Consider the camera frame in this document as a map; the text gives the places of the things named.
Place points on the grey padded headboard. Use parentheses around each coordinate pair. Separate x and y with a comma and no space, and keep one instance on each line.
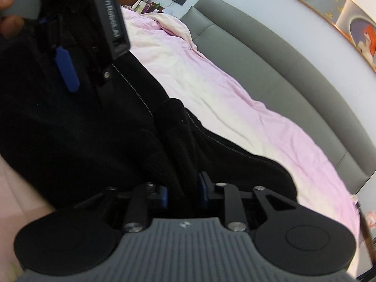
(276,74)

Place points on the pink floral bed quilt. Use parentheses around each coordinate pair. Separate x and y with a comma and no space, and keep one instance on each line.
(258,235)

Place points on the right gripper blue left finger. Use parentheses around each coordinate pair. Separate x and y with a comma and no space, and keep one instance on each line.
(157,198)

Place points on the orange framed wall painting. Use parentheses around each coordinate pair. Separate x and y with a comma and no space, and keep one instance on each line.
(350,21)

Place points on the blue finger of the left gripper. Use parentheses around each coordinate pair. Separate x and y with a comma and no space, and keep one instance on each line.
(66,67)

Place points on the black pants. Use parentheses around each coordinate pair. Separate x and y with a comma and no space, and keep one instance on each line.
(121,134)

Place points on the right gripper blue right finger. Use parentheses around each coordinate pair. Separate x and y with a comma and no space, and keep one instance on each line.
(211,191)

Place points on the person's left hand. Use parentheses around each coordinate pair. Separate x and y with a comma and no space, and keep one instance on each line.
(7,3)

